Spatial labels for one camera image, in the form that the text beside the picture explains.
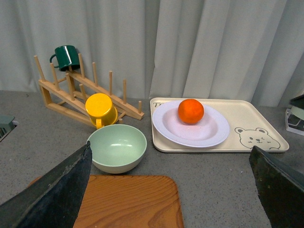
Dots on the light green bowl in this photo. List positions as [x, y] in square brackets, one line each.
[117, 148]

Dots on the green object at left edge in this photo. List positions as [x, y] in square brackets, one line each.
[7, 124]

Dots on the light green tumbler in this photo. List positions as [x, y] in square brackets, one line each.
[298, 112]

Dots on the grey curtain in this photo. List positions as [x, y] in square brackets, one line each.
[250, 50]

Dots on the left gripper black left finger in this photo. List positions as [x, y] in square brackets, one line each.
[54, 200]

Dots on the yellow mug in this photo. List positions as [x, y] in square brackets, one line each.
[101, 110]

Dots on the wooden peg drying rack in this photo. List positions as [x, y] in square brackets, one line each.
[67, 96]

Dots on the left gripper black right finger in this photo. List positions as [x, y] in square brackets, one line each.
[280, 189]

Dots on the beige bear tray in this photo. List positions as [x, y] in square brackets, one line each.
[248, 128]

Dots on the wooden cutting board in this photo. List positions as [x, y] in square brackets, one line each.
[130, 201]

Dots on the white ridged plate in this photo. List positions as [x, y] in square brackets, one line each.
[211, 130]

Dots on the white wire cup rack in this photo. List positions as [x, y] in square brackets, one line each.
[293, 124]

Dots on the orange fruit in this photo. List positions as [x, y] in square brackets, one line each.
[190, 111]

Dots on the dark green mug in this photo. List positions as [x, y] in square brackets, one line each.
[66, 56]

